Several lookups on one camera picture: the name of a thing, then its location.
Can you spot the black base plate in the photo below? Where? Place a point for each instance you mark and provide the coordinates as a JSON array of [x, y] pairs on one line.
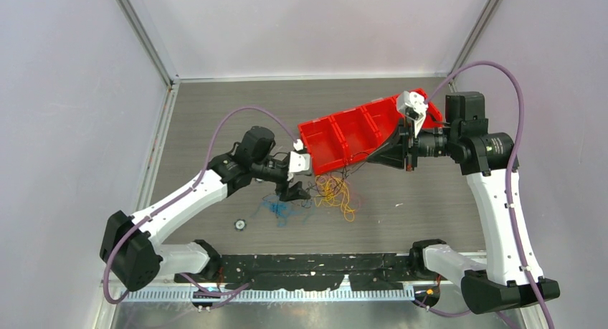
[[317, 272]]

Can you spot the white slotted cable duct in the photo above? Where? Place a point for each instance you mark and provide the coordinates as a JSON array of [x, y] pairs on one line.
[[341, 294]]

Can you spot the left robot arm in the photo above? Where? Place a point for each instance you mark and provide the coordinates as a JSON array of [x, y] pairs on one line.
[[134, 247]]

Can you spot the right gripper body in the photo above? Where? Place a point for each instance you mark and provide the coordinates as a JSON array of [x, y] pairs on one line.
[[411, 148]]

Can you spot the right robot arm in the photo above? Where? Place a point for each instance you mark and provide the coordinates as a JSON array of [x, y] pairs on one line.
[[511, 277]]

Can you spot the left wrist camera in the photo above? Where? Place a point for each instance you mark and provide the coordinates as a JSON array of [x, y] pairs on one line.
[[299, 161]]

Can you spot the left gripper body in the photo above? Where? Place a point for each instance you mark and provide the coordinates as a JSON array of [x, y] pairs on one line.
[[282, 182]]

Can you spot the red compartment bin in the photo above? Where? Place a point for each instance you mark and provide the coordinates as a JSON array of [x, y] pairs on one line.
[[346, 137]]

